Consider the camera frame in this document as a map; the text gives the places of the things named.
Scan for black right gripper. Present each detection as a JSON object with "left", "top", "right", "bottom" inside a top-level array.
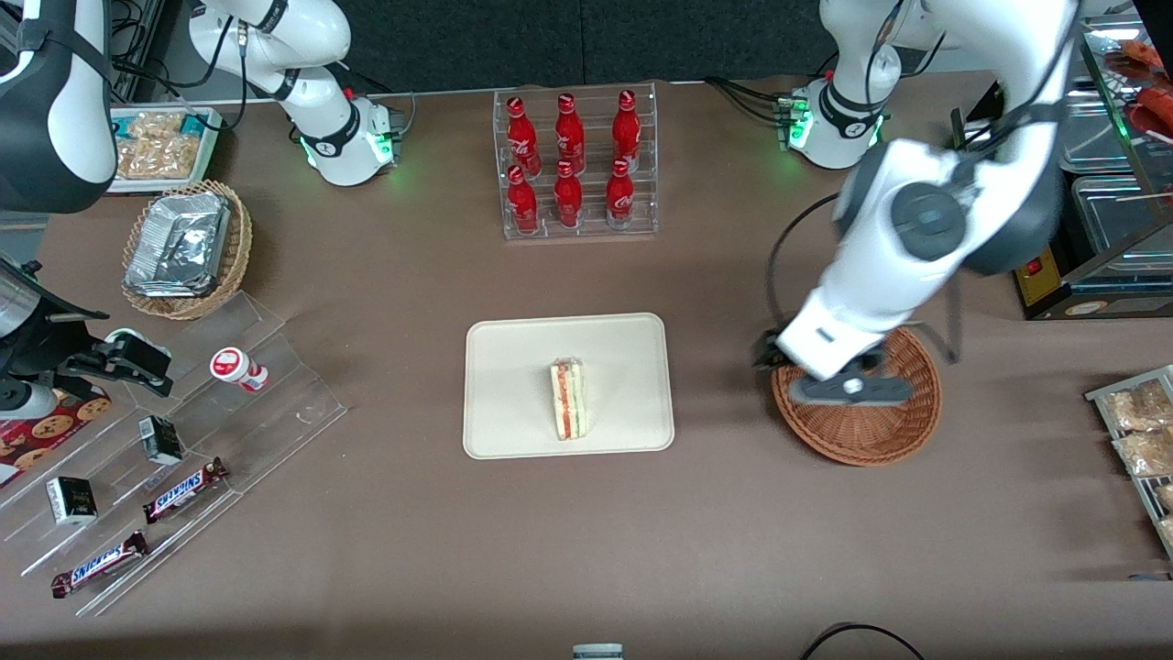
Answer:
[{"left": 0, "top": 310, "right": 176, "bottom": 398}]

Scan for triangle sandwich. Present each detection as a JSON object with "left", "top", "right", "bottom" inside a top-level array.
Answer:
[{"left": 549, "top": 357, "right": 588, "bottom": 442}]

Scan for round brown wicker basket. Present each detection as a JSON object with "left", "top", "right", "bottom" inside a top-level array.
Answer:
[{"left": 770, "top": 324, "right": 944, "bottom": 468}]

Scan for light wicker basket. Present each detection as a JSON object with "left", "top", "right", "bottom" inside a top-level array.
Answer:
[{"left": 121, "top": 179, "right": 254, "bottom": 322}]

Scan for white snack tray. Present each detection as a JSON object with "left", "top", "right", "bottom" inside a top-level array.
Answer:
[{"left": 106, "top": 104, "right": 225, "bottom": 194}]

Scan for cream plastic tray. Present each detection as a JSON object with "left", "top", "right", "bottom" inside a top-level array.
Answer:
[{"left": 463, "top": 312, "right": 676, "bottom": 460}]

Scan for small black carton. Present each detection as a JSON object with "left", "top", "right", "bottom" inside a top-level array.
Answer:
[
  {"left": 45, "top": 475, "right": 99, "bottom": 527},
  {"left": 137, "top": 414, "right": 185, "bottom": 467}
]

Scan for small red white bottle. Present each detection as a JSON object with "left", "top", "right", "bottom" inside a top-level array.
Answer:
[{"left": 209, "top": 346, "right": 270, "bottom": 394}]

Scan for red cookie box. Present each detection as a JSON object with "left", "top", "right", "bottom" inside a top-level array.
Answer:
[{"left": 0, "top": 390, "right": 113, "bottom": 489}]

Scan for silver foil packets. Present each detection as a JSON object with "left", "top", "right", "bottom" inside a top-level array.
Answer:
[{"left": 124, "top": 190, "right": 231, "bottom": 300}]

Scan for brown Snickers bar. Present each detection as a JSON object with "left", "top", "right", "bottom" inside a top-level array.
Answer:
[
  {"left": 49, "top": 529, "right": 150, "bottom": 600},
  {"left": 141, "top": 456, "right": 231, "bottom": 525}
]

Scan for clear acrylic stepped stand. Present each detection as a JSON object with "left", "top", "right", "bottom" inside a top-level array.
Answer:
[{"left": 0, "top": 291, "right": 349, "bottom": 618}]

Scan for clear acrylic bottle rack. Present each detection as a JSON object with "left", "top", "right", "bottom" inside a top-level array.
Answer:
[{"left": 493, "top": 81, "right": 660, "bottom": 242}]

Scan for clear bag of snacks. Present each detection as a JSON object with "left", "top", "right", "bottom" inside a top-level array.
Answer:
[
  {"left": 115, "top": 136, "right": 204, "bottom": 182},
  {"left": 126, "top": 111, "right": 186, "bottom": 140}
]

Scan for red cola bottle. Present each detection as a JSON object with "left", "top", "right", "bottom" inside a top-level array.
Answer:
[
  {"left": 506, "top": 164, "right": 541, "bottom": 236},
  {"left": 554, "top": 92, "right": 587, "bottom": 171},
  {"left": 605, "top": 158, "right": 636, "bottom": 229},
  {"left": 611, "top": 88, "right": 641, "bottom": 166},
  {"left": 506, "top": 95, "right": 541, "bottom": 175},
  {"left": 553, "top": 160, "right": 585, "bottom": 229}
]

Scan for black food warmer cabinet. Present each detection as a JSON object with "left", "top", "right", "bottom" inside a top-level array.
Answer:
[{"left": 949, "top": 14, "right": 1173, "bottom": 323}]

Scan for grey snack rack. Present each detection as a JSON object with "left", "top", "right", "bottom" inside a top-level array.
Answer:
[{"left": 1085, "top": 364, "right": 1173, "bottom": 562}]

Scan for steel warmer pan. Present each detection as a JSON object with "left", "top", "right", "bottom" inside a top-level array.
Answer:
[
  {"left": 1058, "top": 84, "right": 1148, "bottom": 175},
  {"left": 1069, "top": 173, "right": 1173, "bottom": 269}
]

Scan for orange fried food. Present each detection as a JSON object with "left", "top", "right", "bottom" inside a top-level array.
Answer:
[{"left": 1104, "top": 38, "right": 1173, "bottom": 140}]

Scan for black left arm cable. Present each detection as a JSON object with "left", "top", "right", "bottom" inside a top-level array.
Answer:
[{"left": 764, "top": 0, "right": 1082, "bottom": 366}]

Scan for black base cables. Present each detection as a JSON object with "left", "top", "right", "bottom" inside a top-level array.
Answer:
[{"left": 704, "top": 70, "right": 839, "bottom": 127}]

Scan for black looped floor cable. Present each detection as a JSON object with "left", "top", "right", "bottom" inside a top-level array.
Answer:
[{"left": 799, "top": 622, "right": 928, "bottom": 660}]

